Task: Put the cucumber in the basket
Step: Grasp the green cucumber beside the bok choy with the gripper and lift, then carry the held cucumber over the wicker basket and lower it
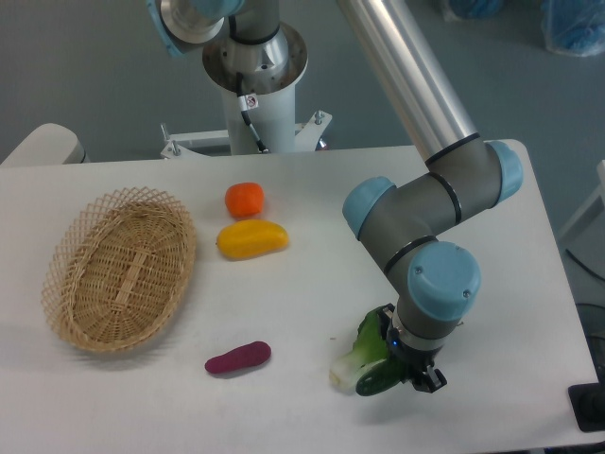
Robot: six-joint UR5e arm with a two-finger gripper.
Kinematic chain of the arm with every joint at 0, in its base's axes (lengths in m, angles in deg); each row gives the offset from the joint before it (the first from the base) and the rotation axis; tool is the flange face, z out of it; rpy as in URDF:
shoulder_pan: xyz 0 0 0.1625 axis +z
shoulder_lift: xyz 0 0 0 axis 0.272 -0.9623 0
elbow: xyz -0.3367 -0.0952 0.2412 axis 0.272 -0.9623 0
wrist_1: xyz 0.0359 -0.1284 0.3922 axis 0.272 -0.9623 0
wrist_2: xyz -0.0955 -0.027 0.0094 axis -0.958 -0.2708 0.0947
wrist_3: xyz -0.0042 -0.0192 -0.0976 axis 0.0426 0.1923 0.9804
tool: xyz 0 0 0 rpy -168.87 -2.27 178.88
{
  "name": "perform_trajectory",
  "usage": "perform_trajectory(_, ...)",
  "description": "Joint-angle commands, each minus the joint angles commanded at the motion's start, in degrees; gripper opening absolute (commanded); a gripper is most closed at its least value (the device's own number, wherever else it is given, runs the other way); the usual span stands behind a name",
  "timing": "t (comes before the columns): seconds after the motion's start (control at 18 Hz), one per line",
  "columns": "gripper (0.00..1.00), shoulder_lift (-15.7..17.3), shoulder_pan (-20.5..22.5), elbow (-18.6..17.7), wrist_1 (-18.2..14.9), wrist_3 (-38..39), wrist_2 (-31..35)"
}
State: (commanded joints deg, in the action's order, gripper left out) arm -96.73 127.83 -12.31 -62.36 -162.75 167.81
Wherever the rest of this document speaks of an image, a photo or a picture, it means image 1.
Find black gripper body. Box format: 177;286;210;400
378;304;444;379

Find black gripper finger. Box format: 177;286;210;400
410;366;447;393

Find dark green cucumber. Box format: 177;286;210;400
355;357;410;396

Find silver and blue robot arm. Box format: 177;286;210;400
147;1;523;396

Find oval woven wicker basket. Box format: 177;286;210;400
42;187;197;353

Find green white bok choy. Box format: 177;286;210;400
329;307;389;393

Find black device at table edge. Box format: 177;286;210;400
568;383;604;433

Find purple sweet potato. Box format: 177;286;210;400
204;340;272;375

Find yellow mango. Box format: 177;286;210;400
216;219;289;260

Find blue plastic bag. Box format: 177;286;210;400
441;0;604;58

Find white chair back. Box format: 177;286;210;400
1;123;90;168

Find white furniture frame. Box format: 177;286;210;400
557;161;604;244

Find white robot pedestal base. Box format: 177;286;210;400
161;23;332;159

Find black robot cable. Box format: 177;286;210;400
228;13;271;154

